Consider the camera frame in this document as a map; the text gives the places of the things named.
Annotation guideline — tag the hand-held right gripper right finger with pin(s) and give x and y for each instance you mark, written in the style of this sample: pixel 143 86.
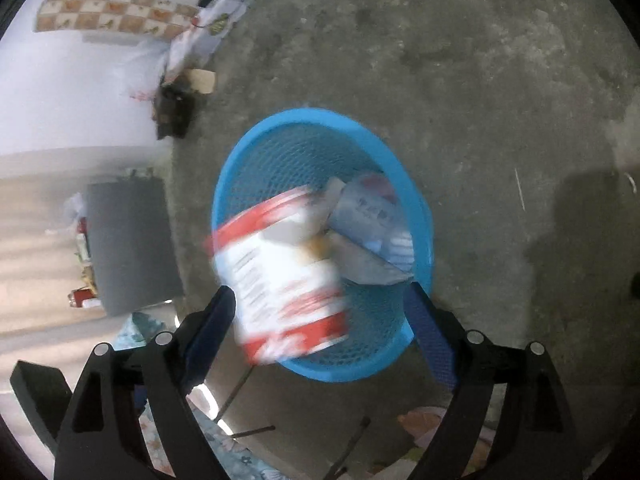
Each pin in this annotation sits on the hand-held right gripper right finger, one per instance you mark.
pixel 430 330

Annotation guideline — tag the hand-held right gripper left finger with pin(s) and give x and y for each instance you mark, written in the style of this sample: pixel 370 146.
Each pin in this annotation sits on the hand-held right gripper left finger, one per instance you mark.
pixel 215 320

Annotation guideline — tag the red white snack bag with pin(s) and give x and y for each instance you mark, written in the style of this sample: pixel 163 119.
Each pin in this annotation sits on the red white snack bag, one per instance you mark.
pixel 280 280

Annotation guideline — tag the blue white carton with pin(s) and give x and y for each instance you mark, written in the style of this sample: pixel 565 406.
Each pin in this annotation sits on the blue white carton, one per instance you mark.
pixel 370 210

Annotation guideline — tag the blue mesh basket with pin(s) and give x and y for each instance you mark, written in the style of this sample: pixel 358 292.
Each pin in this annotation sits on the blue mesh basket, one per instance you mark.
pixel 300 160

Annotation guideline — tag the red thermos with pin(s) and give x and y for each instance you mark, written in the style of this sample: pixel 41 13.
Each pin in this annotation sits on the red thermos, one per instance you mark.
pixel 75 296

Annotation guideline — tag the grey cabinet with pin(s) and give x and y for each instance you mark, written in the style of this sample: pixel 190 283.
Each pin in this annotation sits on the grey cabinet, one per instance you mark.
pixel 130 245

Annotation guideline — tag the pile of snack packets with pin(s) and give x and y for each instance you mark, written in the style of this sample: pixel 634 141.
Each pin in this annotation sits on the pile of snack packets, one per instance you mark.
pixel 85 255

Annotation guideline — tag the clear plastic bag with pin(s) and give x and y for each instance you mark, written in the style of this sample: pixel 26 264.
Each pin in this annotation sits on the clear plastic bag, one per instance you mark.
pixel 72 210

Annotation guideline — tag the dark bag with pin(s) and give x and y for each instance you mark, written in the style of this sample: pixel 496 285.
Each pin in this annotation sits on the dark bag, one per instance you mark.
pixel 175 110

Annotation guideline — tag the small cardboard piece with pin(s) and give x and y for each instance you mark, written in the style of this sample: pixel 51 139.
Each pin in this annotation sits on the small cardboard piece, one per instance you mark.
pixel 202 81

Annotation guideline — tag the white printed cloth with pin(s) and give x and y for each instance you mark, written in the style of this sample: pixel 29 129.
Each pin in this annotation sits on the white printed cloth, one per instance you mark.
pixel 200 42

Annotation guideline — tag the black metal table frame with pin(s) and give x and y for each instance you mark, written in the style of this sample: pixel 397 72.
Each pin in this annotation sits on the black metal table frame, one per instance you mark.
pixel 357 435

